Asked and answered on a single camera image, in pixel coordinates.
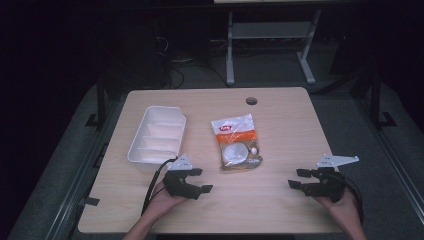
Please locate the white metal desk frame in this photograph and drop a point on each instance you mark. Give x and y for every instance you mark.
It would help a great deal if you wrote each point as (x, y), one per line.
(270, 30)

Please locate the person's right hand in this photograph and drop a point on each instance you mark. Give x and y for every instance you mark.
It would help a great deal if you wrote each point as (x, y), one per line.
(345, 210)

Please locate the black table edge bracket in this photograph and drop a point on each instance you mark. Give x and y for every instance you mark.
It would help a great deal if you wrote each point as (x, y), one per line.
(90, 201)

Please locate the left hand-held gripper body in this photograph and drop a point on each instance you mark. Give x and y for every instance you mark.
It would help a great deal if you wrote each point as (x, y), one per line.
(181, 188)

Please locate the black metal stand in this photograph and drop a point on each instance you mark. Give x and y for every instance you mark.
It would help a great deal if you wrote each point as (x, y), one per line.
(376, 103)
(101, 106)

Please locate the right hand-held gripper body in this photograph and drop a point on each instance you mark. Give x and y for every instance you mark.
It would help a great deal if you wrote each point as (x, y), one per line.
(328, 186)

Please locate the orange and clear snack packet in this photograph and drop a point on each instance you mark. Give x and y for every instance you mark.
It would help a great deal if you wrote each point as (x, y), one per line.
(237, 143)

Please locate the person's left hand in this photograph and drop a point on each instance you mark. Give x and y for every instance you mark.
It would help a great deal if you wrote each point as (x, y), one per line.
(161, 201)

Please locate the white plastic divided tray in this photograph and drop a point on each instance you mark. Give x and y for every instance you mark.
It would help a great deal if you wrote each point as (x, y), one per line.
(158, 135)

